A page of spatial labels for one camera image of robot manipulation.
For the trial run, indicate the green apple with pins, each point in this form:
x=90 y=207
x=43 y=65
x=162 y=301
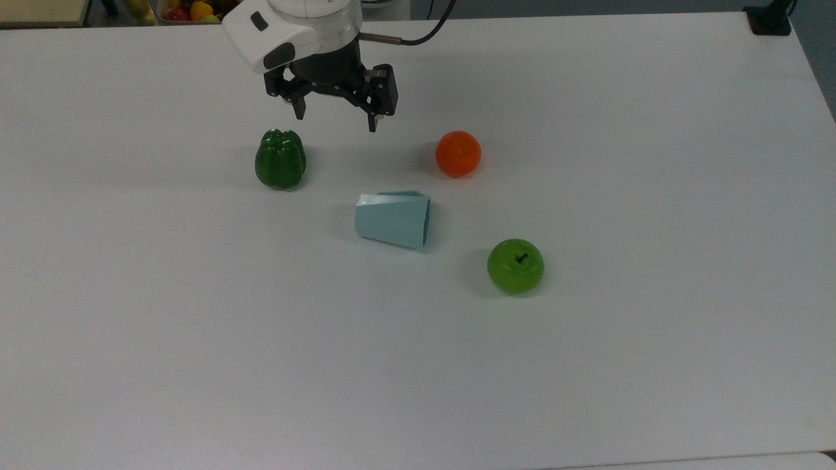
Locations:
x=515 y=267

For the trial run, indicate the light blue faceted mug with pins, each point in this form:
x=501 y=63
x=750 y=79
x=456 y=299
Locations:
x=392 y=220

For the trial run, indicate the yellow orange fruit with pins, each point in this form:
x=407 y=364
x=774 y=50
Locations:
x=201 y=9

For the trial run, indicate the red fruit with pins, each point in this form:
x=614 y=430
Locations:
x=176 y=14

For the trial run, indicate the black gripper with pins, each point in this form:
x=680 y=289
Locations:
x=326 y=68

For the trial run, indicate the wooden table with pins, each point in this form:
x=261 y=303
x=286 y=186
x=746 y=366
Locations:
x=39 y=12

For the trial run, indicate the green bell pepper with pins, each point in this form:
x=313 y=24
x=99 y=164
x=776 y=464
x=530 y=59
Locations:
x=281 y=162

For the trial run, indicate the clear fruit container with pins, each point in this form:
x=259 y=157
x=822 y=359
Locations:
x=225 y=8

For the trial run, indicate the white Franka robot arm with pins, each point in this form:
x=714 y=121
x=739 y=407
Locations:
x=294 y=26

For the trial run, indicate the black table clamp mount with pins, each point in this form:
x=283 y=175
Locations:
x=769 y=21

